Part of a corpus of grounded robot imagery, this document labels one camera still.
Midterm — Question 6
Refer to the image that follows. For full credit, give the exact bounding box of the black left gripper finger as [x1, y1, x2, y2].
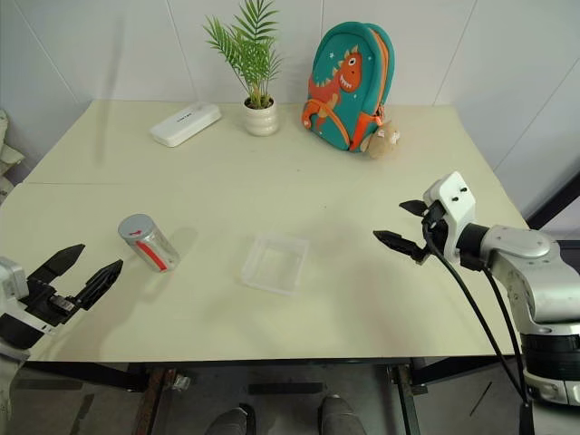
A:
[72, 259, 124, 312]
[26, 244, 86, 288]

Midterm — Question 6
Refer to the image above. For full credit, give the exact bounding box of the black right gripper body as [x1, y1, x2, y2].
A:
[414, 200, 450, 266]

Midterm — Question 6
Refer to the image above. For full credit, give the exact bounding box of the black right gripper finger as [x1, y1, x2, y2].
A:
[399, 198, 430, 218]
[372, 230, 428, 263]

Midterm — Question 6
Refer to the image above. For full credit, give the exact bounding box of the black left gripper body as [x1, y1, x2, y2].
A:
[17, 278, 86, 326]

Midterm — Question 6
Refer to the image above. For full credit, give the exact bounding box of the clear plastic tube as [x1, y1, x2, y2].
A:
[117, 213, 181, 275]

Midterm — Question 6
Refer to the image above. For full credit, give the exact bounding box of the clear plastic tray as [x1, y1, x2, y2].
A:
[239, 232, 311, 297]

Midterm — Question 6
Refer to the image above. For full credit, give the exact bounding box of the beige plush toy pendant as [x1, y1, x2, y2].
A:
[364, 120, 402, 160]

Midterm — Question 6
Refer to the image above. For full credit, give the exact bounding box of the crumpled pale cloth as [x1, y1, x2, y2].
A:
[0, 108, 26, 206]

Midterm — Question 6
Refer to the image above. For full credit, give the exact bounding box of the rusty metal table leg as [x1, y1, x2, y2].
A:
[138, 366, 179, 435]
[387, 362, 430, 435]

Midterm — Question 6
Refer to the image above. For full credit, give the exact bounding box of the teal dinosaur backpack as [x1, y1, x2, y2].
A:
[300, 21, 396, 153]

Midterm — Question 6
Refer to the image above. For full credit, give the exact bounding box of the white rectangular case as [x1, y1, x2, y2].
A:
[150, 102, 223, 149]

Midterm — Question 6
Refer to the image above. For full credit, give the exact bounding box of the dark grey rounded shape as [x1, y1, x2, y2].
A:
[207, 403, 256, 435]
[318, 393, 367, 435]

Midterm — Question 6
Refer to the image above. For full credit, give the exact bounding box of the black flat floor bar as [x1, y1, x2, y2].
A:
[246, 382, 325, 396]

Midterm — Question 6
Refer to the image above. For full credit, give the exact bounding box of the green potted palm plant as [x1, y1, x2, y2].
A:
[202, 0, 285, 137]

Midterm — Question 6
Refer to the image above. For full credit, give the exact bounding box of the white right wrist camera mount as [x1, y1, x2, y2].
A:
[422, 170, 478, 266]

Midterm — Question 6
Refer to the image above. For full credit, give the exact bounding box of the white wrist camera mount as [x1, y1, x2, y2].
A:
[422, 170, 478, 266]
[0, 256, 63, 336]

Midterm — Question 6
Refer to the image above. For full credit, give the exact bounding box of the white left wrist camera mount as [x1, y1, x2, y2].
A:
[0, 256, 63, 336]

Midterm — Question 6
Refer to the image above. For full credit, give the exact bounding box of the black metal table frame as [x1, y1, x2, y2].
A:
[13, 355, 529, 435]

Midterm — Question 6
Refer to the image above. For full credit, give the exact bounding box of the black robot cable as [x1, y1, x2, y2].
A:
[461, 256, 536, 435]
[421, 222, 531, 407]

